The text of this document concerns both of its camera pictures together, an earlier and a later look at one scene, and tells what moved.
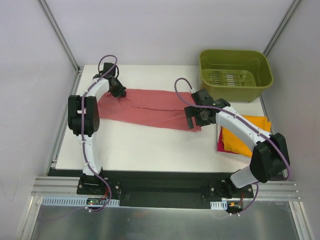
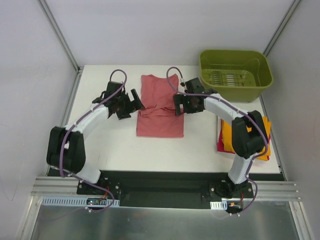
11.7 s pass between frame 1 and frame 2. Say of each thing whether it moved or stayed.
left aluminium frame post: stayed
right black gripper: moved
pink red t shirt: moved
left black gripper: moved
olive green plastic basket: stayed
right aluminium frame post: stayed
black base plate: stayed
